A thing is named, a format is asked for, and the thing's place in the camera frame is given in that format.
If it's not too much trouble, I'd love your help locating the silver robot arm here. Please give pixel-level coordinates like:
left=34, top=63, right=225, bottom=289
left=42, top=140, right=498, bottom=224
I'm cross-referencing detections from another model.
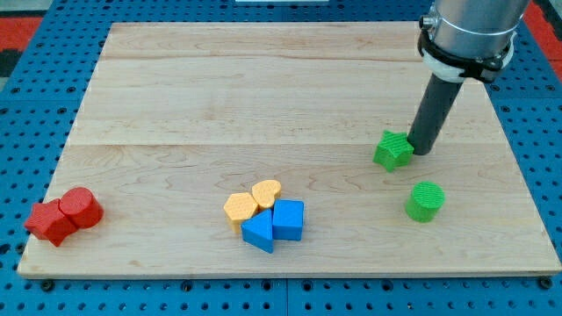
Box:
left=420, top=0, right=530, bottom=59

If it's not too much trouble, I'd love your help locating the green star block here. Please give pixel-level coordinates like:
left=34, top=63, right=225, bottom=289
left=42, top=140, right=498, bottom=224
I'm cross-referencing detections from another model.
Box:
left=372, top=130, right=414, bottom=172

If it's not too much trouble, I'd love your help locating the red star block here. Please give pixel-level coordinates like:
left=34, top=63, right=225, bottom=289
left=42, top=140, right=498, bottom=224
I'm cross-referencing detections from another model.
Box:
left=24, top=198, right=78, bottom=247

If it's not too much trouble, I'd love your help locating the yellow heart block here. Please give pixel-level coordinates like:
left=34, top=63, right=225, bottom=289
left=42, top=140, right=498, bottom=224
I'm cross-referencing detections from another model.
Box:
left=251, top=179, right=282, bottom=210

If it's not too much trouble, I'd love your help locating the blue cube block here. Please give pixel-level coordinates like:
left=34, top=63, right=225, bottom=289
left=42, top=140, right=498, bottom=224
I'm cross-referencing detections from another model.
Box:
left=272, top=199, right=305, bottom=241

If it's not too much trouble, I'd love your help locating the yellow hexagon block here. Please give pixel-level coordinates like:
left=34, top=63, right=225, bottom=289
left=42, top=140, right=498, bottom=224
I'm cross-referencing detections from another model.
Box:
left=223, top=192, right=259, bottom=234

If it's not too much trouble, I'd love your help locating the blue triangle block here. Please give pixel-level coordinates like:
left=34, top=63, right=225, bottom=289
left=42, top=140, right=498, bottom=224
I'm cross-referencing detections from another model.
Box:
left=241, top=209, right=274, bottom=254

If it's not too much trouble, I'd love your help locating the wooden board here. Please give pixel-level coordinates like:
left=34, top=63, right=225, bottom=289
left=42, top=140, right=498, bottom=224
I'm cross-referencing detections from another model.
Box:
left=18, top=22, right=561, bottom=279

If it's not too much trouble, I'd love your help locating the green cylinder block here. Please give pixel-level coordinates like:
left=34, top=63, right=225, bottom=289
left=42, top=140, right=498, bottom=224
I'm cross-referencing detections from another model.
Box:
left=405, top=181, right=445, bottom=223

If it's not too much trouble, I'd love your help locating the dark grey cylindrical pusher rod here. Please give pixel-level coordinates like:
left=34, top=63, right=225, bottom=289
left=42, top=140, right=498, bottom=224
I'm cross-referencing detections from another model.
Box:
left=407, top=75, right=463, bottom=155

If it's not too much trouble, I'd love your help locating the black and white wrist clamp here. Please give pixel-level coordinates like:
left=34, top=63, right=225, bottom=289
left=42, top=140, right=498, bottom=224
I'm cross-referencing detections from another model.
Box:
left=417, top=14, right=516, bottom=83

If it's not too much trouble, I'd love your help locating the red cylinder block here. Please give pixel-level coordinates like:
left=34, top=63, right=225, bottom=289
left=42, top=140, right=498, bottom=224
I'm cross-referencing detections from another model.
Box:
left=60, top=187, right=104, bottom=229

